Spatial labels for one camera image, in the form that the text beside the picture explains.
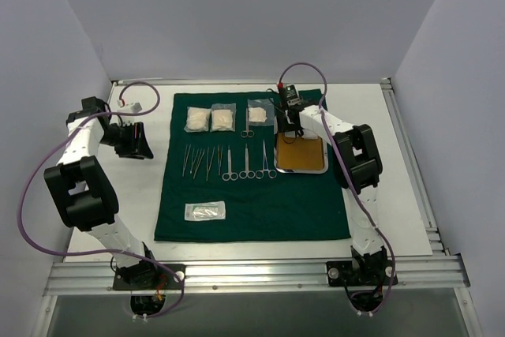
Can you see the dark green surgical cloth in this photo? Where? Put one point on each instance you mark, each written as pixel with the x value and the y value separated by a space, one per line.
pixel 291 207

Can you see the green white suture packet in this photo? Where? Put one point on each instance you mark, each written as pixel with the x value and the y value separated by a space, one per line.
pixel 208 211

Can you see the back aluminium frame rail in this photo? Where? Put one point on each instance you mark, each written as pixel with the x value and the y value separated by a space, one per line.
pixel 244 81

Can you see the stainless steel instrument tray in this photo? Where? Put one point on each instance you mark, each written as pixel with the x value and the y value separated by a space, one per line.
pixel 298 172

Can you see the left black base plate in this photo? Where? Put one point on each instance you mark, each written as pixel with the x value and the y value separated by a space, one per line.
pixel 144 276

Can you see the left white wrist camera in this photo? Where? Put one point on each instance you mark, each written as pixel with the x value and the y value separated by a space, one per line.
pixel 129 108

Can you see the thin short steel tweezers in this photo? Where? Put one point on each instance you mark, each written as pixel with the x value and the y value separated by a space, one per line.
pixel 193 160

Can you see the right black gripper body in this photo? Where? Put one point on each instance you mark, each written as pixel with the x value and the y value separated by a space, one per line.
pixel 293 117

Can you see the front aluminium frame rail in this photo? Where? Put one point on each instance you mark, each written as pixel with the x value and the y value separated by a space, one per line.
pixel 260 276

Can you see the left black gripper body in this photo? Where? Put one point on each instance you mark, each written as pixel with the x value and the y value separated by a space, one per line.
pixel 133 139

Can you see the small steel scissors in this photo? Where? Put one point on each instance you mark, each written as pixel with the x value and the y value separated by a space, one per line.
pixel 247 132

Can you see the cotton ball bag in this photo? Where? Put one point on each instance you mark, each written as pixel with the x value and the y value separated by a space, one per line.
pixel 261 112
pixel 197 120
pixel 223 117

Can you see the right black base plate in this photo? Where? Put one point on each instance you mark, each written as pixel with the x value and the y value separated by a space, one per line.
pixel 359 274

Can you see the steel forceps clamp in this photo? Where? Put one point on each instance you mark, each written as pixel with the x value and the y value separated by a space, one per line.
pixel 265 171

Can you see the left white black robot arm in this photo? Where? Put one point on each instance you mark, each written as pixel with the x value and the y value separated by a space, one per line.
pixel 83 195

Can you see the right aluminium frame rail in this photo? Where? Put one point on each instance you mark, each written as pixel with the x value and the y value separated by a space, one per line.
pixel 413 170

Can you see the aluminium frame rail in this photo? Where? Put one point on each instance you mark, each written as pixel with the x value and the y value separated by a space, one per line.
pixel 260 276
pixel 413 170
pixel 244 81

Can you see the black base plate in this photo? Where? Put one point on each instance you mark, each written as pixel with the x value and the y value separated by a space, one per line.
pixel 359 274
pixel 144 276

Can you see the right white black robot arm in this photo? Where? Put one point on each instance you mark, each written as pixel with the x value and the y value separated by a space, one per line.
pixel 357 168

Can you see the curved tip steel tweezers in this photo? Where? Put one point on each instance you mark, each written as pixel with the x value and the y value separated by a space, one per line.
pixel 198 160

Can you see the steel surgical scissors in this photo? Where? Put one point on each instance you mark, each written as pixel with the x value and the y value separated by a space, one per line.
pixel 229 174

